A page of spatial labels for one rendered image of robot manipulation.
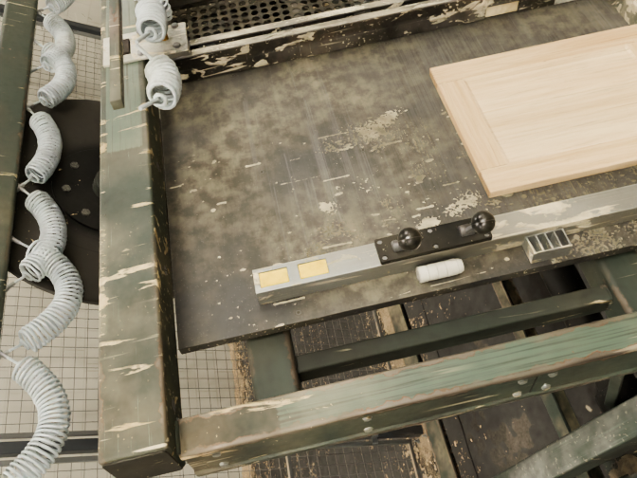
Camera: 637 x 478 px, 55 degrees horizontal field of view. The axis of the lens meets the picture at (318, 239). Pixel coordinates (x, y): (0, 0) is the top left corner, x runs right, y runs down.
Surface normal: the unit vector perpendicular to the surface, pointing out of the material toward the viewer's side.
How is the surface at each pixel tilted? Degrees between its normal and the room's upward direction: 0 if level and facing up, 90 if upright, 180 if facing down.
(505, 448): 0
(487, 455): 0
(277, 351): 60
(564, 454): 0
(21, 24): 90
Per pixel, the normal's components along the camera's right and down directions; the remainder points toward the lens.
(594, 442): -0.89, -0.10
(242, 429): -0.10, -0.58
